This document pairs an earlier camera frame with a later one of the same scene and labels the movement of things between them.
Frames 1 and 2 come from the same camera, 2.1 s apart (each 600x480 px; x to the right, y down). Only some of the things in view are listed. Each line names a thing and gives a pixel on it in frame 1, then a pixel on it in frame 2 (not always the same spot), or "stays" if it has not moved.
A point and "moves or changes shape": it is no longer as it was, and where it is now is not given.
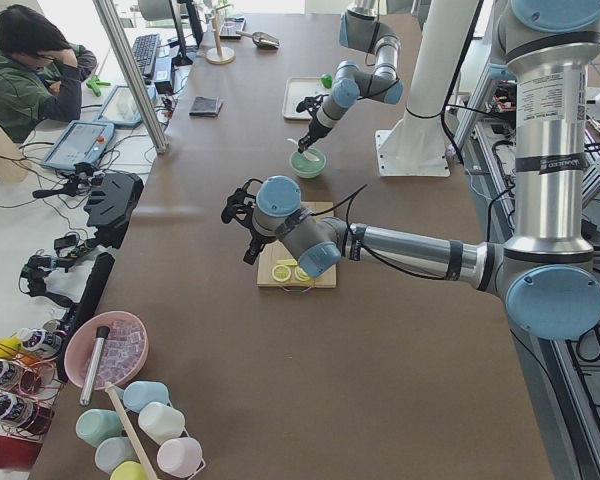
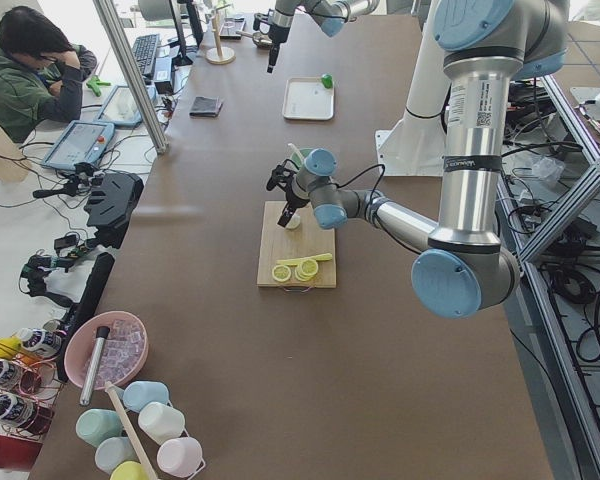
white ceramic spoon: (307, 154) moves or changes shape
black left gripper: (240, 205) → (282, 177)
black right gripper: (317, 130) → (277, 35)
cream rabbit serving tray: (295, 90) stays
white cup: (160, 421) stays
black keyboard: (145, 49) stays
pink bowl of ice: (120, 357) stays
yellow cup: (128, 470) stays
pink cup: (179, 454) stays
